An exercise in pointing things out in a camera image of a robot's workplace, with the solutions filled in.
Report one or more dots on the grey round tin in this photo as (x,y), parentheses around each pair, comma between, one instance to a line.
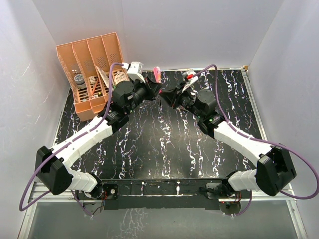
(79,81)

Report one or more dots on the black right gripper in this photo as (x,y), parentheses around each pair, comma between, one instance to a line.
(181,96)

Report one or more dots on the white striped card packet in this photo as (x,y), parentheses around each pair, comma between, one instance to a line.
(104,77)

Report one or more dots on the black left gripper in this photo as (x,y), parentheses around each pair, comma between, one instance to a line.
(152,90)

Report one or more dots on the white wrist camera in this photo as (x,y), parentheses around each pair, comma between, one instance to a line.
(190,78)
(134,70)

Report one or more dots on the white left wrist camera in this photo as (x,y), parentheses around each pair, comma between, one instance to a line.
(134,70)

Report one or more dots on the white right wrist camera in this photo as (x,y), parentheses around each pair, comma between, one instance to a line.
(190,78)

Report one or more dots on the aluminium frame rail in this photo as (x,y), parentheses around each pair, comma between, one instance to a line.
(144,216)

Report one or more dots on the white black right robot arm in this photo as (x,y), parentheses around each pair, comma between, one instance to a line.
(274,167)

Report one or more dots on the orange plastic file organizer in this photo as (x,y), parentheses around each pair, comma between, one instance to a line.
(82,57)

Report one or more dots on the white labelled packet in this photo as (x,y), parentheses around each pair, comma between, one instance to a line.
(120,76)

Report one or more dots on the small beige box in organizer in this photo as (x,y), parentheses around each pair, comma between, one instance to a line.
(93,79)

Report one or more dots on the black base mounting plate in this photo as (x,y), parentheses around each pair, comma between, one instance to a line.
(163,193)

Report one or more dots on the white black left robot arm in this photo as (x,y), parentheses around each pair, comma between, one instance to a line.
(55,164)

